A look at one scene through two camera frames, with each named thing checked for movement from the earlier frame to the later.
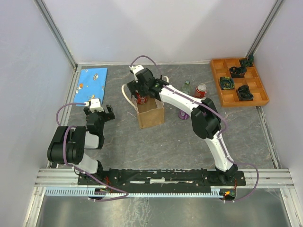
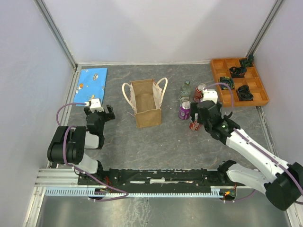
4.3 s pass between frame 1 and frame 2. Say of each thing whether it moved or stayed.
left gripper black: stayed
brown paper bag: stayed
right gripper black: moved
